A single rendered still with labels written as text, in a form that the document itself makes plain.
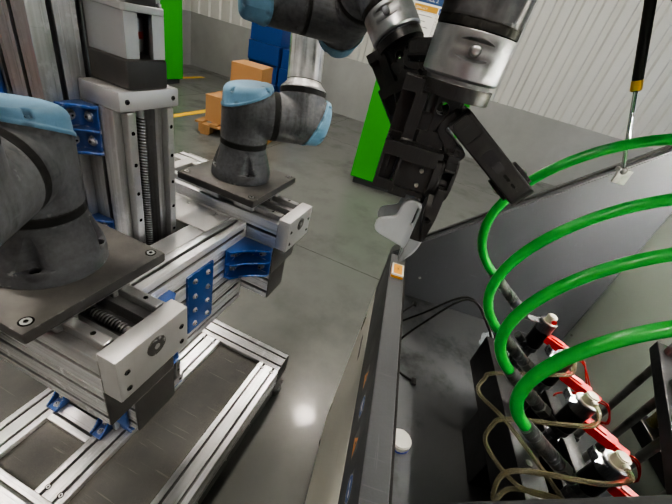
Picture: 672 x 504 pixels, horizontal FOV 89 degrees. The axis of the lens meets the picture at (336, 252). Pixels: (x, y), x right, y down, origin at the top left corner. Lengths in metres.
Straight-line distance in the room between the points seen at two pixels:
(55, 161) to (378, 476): 0.56
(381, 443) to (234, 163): 0.68
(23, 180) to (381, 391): 0.54
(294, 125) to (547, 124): 6.40
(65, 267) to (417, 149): 0.49
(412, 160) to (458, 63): 0.09
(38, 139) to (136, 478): 1.03
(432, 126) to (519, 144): 6.72
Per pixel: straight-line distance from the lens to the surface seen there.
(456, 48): 0.36
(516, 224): 0.94
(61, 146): 0.55
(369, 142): 3.88
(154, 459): 1.35
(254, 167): 0.91
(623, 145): 0.59
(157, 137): 0.81
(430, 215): 0.38
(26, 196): 0.48
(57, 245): 0.59
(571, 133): 7.19
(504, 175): 0.40
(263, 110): 0.88
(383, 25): 0.59
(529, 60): 7.03
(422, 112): 0.38
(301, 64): 0.93
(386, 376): 0.63
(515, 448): 0.63
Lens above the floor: 1.42
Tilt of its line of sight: 32 degrees down
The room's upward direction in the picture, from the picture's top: 16 degrees clockwise
